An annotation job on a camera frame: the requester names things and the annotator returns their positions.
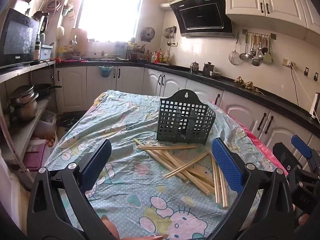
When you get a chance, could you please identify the white power cable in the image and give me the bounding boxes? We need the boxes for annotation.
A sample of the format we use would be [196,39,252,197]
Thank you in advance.
[289,64,317,119]

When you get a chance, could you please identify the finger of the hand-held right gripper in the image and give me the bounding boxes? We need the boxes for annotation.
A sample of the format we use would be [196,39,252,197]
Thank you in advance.
[272,142,295,178]
[291,135,320,173]

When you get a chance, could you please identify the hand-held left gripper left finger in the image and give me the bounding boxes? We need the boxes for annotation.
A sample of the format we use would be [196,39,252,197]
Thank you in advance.
[26,139,113,240]

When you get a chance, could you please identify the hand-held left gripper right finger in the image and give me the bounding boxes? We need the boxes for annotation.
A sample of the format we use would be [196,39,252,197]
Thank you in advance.
[207,138,296,240]

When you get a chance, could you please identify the bright kitchen window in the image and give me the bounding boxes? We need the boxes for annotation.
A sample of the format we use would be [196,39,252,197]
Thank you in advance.
[74,0,147,43]

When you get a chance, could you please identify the metal pot with lid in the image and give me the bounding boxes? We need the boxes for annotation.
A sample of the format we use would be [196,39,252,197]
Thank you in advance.
[202,62,216,76]

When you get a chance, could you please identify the pink plastic box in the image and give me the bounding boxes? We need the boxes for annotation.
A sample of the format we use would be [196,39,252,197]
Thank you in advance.
[23,139,50,172]

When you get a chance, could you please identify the metal mesh strainer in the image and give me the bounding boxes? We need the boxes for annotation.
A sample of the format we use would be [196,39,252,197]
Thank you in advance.
[228,33,242,66]

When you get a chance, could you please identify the black range hood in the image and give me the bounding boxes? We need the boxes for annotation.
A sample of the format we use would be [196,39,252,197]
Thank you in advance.
[170,0,235,38]

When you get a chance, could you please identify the white base kitchen cabinets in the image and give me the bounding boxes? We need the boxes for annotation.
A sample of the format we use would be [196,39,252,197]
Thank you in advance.
[55,65,320,180]

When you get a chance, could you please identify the wall utensil rail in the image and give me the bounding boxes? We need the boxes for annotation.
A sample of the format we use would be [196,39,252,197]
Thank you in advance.
[241,29,277,41]

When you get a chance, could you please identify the coiled hose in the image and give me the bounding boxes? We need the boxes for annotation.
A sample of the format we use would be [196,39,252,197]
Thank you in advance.
[44,0,63,18]

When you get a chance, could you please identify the metal storage shelf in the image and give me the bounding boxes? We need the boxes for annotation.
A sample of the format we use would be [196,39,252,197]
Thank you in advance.
[0,59,57,183]

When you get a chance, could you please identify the small wall fan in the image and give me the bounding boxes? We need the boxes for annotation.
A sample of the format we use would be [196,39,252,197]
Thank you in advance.
[140,27,156,42]

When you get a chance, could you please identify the stack of metal pots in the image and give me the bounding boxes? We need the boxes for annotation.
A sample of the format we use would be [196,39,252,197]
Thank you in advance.
[8,84,40,121]

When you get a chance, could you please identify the green spatula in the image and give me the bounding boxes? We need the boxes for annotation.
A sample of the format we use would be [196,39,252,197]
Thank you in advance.
[263,38,274,65]

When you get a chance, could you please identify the pink blanket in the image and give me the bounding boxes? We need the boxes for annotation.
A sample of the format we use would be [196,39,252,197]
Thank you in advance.
[210,101,289,175]

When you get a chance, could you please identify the person's right hand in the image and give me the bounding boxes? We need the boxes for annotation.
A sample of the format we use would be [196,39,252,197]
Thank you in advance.
[297,214,314,228]

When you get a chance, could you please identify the person's left hand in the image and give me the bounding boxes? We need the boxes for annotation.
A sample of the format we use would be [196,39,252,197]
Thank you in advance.
[101,216,169,240]

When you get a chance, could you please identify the large metal ladle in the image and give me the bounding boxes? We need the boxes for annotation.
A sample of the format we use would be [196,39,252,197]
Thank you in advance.
[251,36,262,67]

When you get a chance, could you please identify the cartoon printed light blue tablecloth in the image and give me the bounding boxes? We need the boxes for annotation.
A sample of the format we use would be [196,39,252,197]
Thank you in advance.
[42,89,278,240]

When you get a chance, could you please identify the small metal ladle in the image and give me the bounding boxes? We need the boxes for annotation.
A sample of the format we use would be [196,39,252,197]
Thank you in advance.
[239,33,250,61]

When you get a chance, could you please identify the white upper kitchen cabinets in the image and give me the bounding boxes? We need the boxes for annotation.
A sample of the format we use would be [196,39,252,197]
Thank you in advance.
[224,0,320,34]

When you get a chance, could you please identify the dark floor mat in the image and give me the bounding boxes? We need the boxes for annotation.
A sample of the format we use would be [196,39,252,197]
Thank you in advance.
[59,113,86,131]

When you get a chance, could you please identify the row of condiment bottles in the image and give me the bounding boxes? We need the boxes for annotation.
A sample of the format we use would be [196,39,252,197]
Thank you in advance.
[127,42,171,65]

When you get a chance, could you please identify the dark green plastic utensil holder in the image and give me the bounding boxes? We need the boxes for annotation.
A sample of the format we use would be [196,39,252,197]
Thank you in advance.
[156,89,217,146]

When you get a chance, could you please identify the blue hanging plastic bin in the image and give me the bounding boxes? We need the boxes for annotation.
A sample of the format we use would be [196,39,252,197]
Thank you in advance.
[98,66,113,78]

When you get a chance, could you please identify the black frying pan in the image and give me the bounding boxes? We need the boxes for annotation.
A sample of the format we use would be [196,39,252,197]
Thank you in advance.
[33,83,62,97]

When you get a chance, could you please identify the pile of bamboo chopsticks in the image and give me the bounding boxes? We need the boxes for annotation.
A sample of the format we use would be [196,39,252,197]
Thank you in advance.
[132,138,229,208]

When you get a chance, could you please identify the hanging small kitchen tools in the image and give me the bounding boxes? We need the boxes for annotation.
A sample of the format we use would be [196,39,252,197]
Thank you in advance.
[164,26,178,47]

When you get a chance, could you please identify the blue plastic box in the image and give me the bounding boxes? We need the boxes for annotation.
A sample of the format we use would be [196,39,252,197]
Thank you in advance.
[40,44,54,61]

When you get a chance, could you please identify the ginger roots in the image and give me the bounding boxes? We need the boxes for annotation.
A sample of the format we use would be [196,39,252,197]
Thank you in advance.
[233,76,261,93]

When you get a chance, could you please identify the black microwave oven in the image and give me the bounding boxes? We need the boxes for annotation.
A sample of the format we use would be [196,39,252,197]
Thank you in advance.
[0,7,40,68]

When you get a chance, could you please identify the silver flexible exhaust duct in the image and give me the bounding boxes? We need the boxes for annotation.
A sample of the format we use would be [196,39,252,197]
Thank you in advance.
[159,0,188,10]

